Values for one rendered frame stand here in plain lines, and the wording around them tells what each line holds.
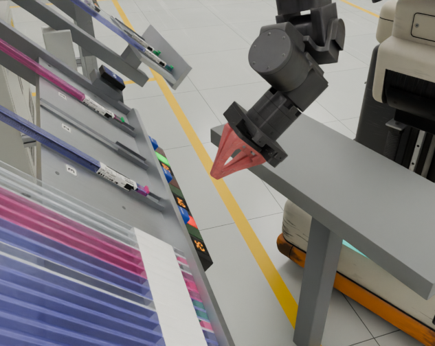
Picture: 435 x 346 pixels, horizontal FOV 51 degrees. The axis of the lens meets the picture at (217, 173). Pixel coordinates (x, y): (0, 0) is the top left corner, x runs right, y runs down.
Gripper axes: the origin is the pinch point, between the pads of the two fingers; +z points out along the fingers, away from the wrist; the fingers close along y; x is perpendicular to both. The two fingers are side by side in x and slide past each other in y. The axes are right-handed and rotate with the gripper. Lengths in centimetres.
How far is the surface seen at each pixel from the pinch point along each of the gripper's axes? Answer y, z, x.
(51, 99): -13.9, 8.9, -21.0
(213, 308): 21.3, 6.5, -3.8
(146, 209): 3.5, 8.8, -7.0
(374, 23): -275, -104, 217
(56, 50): -55, 13, -16
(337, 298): -26, 20, 88
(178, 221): 6.2, 6.7, -3.8
